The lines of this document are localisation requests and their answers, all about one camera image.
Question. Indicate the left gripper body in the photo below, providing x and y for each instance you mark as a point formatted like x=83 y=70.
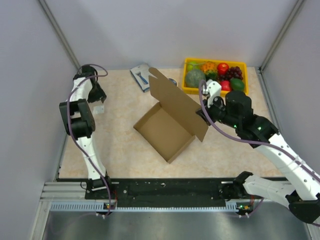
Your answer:
x=96 y=93

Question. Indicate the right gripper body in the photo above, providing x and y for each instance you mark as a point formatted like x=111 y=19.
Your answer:
x=217 y=111

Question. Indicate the small clear plastic bag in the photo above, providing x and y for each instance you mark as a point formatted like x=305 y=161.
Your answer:
x=98 y=109

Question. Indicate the brown cardboard box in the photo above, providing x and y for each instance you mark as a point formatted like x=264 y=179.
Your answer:
x=172 y=124

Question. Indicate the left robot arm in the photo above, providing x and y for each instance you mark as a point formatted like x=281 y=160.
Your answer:
x=79 y=122

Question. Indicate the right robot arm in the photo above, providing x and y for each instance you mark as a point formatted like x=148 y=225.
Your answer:
x=234 y=118

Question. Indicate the razor package box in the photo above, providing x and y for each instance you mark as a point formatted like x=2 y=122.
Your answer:
x=141 y=75

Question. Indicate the red apple in front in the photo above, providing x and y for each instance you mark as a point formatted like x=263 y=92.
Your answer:
x=226 y=85

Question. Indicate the red apple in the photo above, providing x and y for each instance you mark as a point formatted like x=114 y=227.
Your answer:
x=226 y=85
x=222 y=68

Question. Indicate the yellow plastic tray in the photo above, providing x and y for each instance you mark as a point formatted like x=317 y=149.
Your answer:
x=241 y=65

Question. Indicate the green avocado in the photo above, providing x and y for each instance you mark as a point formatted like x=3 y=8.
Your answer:
x=237 y=84

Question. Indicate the green netted melon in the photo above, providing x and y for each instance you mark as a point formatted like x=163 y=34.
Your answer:
x=193 y=78

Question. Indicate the dark purple grape bunch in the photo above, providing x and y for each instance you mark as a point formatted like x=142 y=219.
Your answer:
x=233 y=72

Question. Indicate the orange pineapple with leaves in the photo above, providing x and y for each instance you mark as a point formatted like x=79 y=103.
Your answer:
x=210 y=71

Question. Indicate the red apple at back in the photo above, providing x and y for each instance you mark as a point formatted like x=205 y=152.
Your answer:
x=222 y=68

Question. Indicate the green apple with stem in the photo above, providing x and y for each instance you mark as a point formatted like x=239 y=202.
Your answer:
x=193 y=65

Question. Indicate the yellow tape roll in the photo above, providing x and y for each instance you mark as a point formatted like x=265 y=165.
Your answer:
x=173 y=81

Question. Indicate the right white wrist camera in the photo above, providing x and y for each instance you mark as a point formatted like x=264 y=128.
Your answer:
x=211 y=90

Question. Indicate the left aluminium frame post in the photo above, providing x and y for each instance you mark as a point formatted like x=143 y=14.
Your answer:
x=59 y=33

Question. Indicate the aluminium frame post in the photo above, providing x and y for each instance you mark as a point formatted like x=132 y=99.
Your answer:
x=282 y=33
x=59 y=33

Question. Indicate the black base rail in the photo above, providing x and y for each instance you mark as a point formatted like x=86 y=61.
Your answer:
x=173 y=195

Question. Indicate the right aluminium frame post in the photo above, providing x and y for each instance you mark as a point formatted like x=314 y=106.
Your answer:
x=282 y=33

